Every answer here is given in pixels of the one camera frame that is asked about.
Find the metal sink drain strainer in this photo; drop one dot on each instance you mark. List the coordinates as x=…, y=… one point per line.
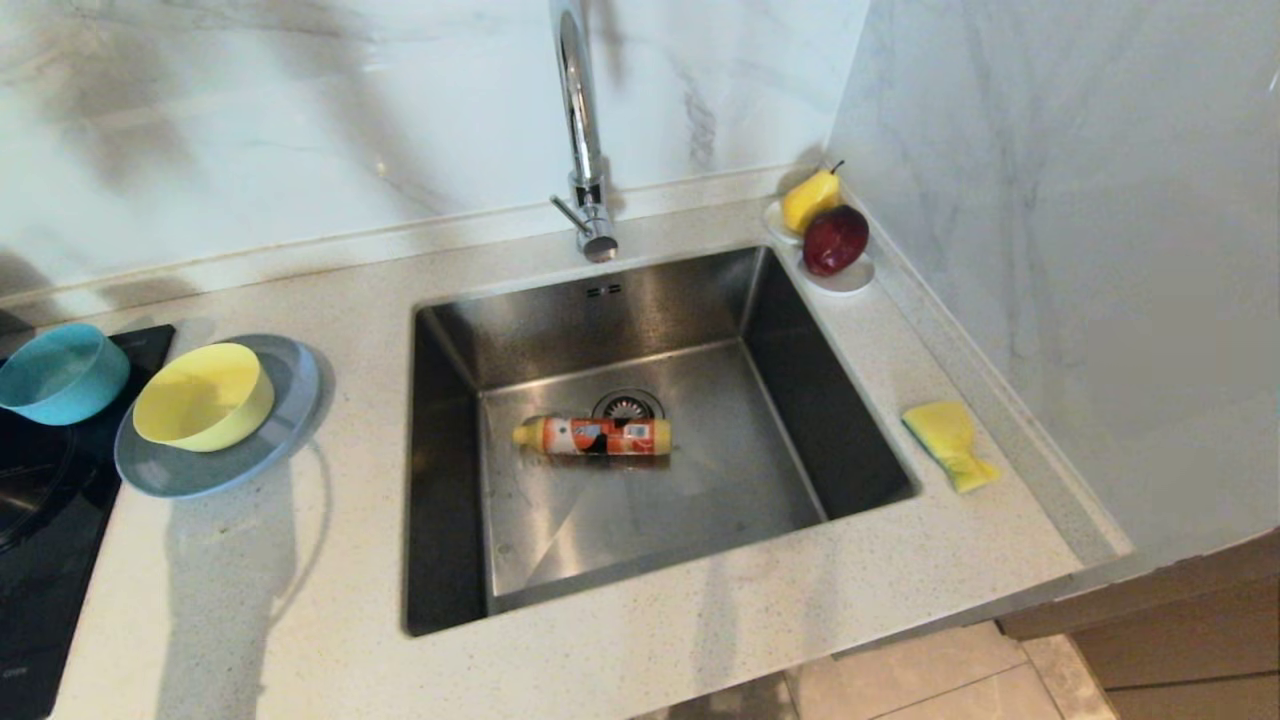
x=630, y=403

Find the black induction cooktop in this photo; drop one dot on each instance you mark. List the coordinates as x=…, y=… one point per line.
x=50, y=600

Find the pale yellow bowl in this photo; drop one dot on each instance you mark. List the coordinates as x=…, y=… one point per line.
x=205, y=395

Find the orange dish soap bottle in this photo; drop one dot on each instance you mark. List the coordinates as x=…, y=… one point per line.
x=600, y=437

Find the dark red apple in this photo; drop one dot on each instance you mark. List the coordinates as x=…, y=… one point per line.
x=835, y=240

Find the chrome faucet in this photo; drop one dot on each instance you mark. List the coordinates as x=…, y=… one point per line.
x=580, y=100

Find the light blue bowl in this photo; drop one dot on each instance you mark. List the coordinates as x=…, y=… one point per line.
x=60, y=375

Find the yellow sponge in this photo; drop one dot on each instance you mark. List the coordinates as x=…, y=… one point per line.
x=945, y=432

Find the stainless steel sink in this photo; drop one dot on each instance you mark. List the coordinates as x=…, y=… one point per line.
x=800, y=400

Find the yellow pear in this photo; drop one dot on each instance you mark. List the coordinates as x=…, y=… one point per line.
x=808, y=203

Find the blue-grey plate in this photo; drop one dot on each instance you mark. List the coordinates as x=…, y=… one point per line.
x=290, y=420

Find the wooden cabinet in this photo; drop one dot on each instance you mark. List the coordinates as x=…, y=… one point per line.
x=1180, y=640

